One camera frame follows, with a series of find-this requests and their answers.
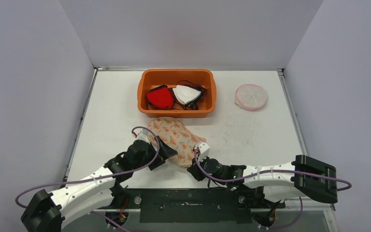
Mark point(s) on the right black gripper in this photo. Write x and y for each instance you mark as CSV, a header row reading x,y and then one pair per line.
x,y
193,170

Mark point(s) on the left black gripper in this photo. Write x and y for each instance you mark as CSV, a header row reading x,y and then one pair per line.
x,y
164,152

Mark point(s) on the floral padded bra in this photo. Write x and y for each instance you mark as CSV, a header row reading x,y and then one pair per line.
x,y
175,134

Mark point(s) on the orange plastic tub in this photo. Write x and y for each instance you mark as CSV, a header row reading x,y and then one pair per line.
x,y
153,78

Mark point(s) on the white bra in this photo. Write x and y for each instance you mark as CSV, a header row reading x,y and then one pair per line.
x,y
186,95

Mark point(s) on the white mesh laundry bag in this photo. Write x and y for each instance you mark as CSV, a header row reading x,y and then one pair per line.
x,y
250,97

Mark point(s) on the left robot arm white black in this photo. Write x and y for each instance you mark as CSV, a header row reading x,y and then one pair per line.
x,y
52,211

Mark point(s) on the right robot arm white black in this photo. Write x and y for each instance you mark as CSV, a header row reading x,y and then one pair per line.
x,y
303,177

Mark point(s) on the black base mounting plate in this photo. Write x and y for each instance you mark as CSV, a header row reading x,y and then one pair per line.
x,y
209,205

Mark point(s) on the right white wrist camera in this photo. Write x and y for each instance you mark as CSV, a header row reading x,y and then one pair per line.
x,y
201,150

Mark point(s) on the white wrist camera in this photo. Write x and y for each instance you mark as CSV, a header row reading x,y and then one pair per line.
x,y
201,150
143,136

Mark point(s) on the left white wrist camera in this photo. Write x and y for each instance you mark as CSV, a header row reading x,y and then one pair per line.
x,y
143,136

